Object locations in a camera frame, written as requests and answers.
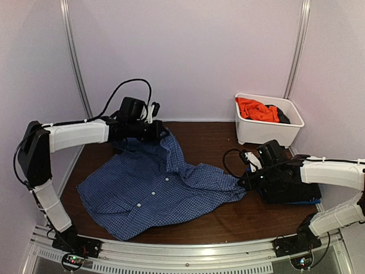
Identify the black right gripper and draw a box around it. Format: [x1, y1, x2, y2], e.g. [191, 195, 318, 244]
[238, 164, 279, 193]

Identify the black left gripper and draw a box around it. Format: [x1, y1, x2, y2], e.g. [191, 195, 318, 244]
[128, 120, 169, 143]

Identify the blue checked button shirt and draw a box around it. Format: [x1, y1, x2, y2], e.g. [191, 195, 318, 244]
[77, 135, 246, 241]

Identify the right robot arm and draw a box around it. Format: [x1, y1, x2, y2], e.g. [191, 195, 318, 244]
[238, 140, 364, 252]

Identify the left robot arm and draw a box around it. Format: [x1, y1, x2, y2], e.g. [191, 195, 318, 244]
[13, 97, 168, 253]

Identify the white plastic laundry bin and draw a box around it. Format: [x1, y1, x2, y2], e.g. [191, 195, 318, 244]
[235, 93, 305, 148]

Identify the folded black garment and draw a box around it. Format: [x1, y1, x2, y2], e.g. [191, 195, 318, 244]
[258, 183, 322, 204]

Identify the folded blue garment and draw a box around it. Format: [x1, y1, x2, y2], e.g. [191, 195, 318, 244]
[244, 168, 322, 205]

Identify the dark garment in bin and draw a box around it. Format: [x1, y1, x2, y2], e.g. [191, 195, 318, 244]
[266, 104, 291, 124]

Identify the orange garment in bin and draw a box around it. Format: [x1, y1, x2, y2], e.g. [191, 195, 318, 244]
[235, 98, 280, 123]

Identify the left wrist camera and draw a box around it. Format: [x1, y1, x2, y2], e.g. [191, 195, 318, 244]
[141, 102, 160, 124]

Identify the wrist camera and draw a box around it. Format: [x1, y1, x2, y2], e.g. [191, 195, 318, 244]
[242, 150, 262, 172]
[141, 102, 160, 124]

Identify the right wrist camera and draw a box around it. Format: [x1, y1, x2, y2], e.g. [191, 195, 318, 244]
[242, 150, 262, 172]

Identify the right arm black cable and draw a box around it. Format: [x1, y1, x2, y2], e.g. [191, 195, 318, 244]
[222, 148, 246, 179]

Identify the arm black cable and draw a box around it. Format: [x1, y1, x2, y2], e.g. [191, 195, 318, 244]
[222, 148, 246, 179]
[91, 79, 152, 120]

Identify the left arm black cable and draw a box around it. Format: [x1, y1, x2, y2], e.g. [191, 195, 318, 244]
[91, 79, 152, 120]

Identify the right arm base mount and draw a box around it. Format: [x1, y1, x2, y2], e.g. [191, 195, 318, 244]
[272, 235, 322, 271]

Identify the aluminium front rail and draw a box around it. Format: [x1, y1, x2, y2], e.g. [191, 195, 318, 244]
[20, 225, 355, 273]

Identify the left aluminium corner post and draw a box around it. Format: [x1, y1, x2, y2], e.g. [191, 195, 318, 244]
[59, 0, 96, 128]

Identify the aluminium corner post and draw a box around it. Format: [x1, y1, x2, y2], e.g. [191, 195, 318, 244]
[283, 0, 311, 99]
[59, 0, 96, 128]

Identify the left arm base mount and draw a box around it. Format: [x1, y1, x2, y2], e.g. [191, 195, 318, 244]
[52, 236, 102, 272]

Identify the right aluminium corner post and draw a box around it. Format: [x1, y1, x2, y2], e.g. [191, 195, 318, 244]
[283, 0, 311, 99]

